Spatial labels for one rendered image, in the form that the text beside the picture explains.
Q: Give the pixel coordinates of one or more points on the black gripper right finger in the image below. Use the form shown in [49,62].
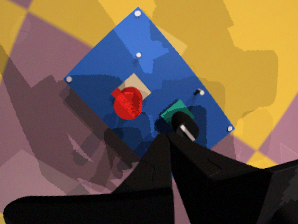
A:
[218,190]

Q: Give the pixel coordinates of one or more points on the blue circuit board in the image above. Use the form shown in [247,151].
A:
[161,95]

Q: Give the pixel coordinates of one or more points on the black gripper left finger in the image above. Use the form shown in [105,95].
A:
[145,197]

